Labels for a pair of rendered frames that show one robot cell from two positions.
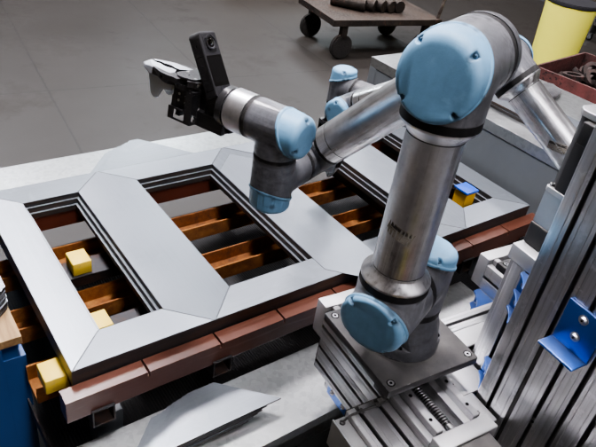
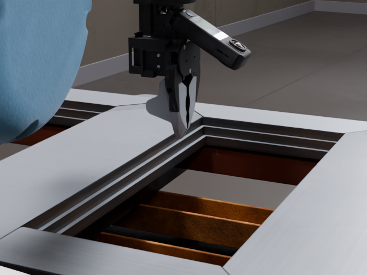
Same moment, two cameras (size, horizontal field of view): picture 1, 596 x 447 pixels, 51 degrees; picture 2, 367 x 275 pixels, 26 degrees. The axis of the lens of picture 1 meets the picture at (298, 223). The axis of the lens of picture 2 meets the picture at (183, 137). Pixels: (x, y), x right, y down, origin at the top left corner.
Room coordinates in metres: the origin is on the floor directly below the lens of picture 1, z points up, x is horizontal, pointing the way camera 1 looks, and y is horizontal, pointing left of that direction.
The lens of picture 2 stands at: (1.29, -1.09, 1.25)
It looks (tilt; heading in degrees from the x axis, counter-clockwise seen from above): 17 degrees down; 65
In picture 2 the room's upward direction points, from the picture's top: straight up
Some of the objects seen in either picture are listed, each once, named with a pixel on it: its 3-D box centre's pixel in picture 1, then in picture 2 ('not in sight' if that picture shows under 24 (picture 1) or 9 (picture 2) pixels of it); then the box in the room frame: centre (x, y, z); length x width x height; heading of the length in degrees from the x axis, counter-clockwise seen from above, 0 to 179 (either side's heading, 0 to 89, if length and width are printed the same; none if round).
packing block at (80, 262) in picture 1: (78, 262); not in sight; (1.27, 0.56, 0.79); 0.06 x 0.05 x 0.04; 41
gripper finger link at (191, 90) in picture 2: not in sight; (173, 104); (1.75, -0.05, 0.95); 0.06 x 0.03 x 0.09; 131
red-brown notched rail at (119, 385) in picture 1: (358, 291); not in sight; (1.34, -0.20, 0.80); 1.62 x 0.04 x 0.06; 131
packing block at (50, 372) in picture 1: (52, 375); not in sight; (0.89, 0.47, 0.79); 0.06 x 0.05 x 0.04; 41
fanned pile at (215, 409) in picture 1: (194, 418); not in sight; (0.91, 0.16, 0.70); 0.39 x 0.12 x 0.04; 131
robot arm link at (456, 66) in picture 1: (417, 202); not in sight; (0.81, -0.17, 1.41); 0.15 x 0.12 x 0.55; 151
